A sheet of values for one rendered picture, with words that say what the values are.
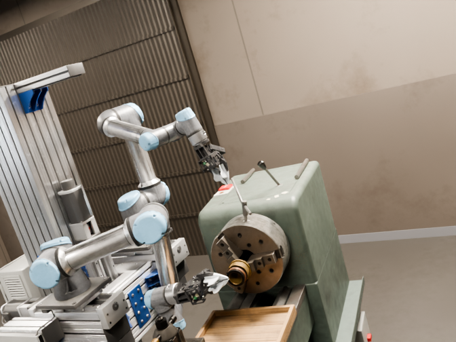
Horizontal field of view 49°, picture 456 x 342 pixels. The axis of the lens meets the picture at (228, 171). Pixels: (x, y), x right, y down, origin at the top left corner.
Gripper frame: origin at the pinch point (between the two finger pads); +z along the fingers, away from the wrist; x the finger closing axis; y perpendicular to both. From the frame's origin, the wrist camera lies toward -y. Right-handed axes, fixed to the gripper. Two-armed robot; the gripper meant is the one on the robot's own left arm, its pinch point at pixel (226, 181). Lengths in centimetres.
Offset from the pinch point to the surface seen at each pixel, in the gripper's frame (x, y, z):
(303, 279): 7, -1, 54
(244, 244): -0.4, 14.5, 24.6
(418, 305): 12, -120, 147
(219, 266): -16.2, 14.6, 28.8
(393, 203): 7, -227, 111
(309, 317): 3, 4, 68
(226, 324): -17, 30, 47
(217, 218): -14.4, -1.5, 12.9
